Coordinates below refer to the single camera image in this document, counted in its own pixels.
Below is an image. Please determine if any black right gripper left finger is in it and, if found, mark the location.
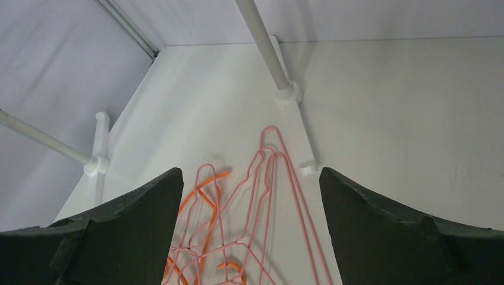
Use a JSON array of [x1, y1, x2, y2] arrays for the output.
[[1, 167, 184, 284]]

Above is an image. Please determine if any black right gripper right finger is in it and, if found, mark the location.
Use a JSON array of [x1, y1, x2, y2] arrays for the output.
[[319, 167, 503, 284]]

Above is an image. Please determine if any pink wire hanger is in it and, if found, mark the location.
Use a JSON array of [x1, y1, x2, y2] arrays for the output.
[[161, 163, 276, 285], [169, 146, 288, 285], [215, 126, 333, 284]]

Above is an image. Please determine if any white rack left foot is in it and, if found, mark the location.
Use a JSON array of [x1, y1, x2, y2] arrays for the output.
[[84, 111, 110, 207]]

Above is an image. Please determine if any orange plastic hanger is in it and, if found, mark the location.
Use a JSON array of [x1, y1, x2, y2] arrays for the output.
[[161, 170, 232, 284]]

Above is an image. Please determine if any aluminium frame rail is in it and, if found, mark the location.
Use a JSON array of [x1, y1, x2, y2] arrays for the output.
[[94, 0, 160, 61]]

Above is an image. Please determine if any white rack right post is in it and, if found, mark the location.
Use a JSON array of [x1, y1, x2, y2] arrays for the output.
[[235, 0, 289, 90]]

